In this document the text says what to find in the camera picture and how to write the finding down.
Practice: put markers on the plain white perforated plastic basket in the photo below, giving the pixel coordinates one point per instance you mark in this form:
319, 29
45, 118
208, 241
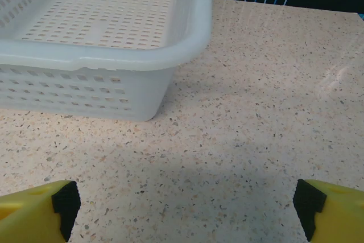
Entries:
113, 61

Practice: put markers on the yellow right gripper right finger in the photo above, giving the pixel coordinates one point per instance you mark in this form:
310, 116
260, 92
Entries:
341, 217

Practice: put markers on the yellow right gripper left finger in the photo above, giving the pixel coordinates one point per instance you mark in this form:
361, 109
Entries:
28, 217

